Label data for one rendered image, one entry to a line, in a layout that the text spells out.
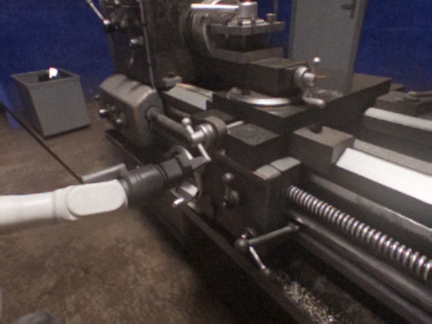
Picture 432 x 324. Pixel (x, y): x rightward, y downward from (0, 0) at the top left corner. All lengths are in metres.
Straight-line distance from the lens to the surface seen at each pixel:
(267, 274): 0.85
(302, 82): 0.86
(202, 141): 0.81
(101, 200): 0.65
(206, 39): 1.32
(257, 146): 0.76
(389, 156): 0.87
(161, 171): 0.71
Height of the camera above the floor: 1.21
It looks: 27 degrees down
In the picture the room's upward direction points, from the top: 3 degrees counter-clockwise
